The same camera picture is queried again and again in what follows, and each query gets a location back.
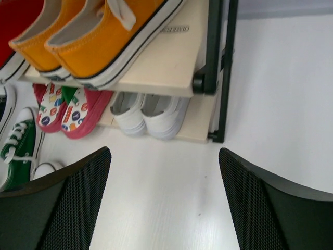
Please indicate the left yellow sneaker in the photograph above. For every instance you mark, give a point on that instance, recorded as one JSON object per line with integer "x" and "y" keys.
{"x": 31, "y": 43}

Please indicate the right red sneaker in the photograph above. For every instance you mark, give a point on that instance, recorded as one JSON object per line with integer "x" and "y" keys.
{"x": 16, "y": 16}

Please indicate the yellow sneaker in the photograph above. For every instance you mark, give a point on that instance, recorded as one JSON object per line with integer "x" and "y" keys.
{"x": 31, "y": 43}
{"x": 99, "y": 45}

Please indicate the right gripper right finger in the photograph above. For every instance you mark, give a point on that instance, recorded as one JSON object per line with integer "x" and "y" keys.
{"x": 271, "y": 212}

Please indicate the pink flip-flop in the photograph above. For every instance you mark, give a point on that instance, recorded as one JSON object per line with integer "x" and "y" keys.
{"x": 52, "y": 107}
{"x": 84, "y": 111}

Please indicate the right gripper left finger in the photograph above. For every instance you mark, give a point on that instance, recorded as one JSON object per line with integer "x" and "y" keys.
{"x": 56, "y": 211}

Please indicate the white sneaker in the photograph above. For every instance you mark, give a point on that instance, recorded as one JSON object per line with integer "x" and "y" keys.
{"x": 164, "y": 115}
{"x": 126, "y": 110}

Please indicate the beige black shoe shelf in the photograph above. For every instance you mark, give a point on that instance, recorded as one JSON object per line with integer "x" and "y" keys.
{"x": 187, "y": 59}

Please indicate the right yellow sneaker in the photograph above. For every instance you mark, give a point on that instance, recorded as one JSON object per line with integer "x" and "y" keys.
{"x": 99, "y": 45}

